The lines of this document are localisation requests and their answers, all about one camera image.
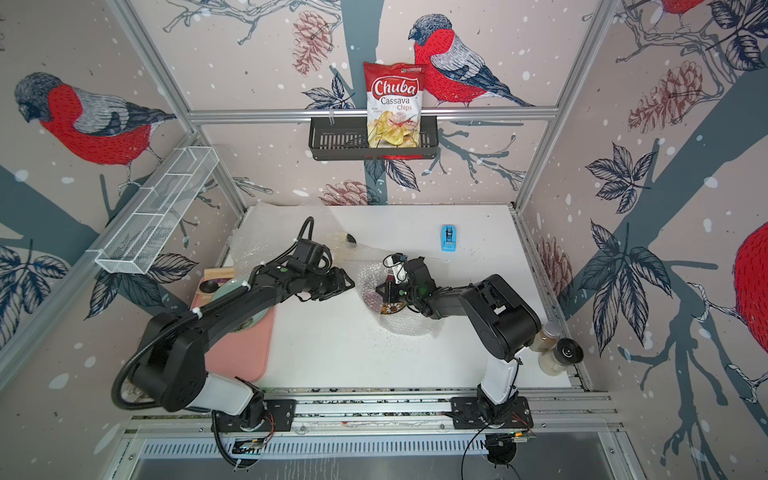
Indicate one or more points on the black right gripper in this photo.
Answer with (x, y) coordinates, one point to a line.
(389, 290)

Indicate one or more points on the black lid spice jar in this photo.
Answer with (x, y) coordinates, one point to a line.
(566, 353)

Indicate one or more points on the black wire wall basket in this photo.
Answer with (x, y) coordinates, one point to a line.
(345, 139)

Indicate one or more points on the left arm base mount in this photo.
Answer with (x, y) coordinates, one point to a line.
(261, 416)

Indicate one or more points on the clear bubble wrap sheet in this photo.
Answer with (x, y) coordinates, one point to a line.
(366, 274)

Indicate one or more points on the white wire mesh shelf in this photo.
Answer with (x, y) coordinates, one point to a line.
(140, 238)

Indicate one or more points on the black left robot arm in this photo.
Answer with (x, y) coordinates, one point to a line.
(169, 370)

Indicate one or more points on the blue tape dispenser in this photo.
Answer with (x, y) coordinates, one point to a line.
(448, 238)

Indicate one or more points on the Chuba cassava chips bag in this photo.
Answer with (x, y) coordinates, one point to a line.
(394, 97)

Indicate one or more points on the stack of bubble wrap sheets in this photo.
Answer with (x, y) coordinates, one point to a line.
(268, 231)

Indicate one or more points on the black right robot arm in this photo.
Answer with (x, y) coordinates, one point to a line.
(503, 321)

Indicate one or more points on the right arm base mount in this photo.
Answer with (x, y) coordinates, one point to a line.
(472, 413)

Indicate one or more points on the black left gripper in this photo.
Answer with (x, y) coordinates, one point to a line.
(341, 283)

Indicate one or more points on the cream plate with dark spot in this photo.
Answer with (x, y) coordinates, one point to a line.
(343, 240)

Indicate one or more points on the mint green floral plate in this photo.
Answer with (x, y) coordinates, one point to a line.
(229, 287)

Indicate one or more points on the brown spice jar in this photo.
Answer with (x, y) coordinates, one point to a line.
(547, 337)

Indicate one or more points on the pink plastic tray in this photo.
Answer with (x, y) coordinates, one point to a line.
(243, 354)

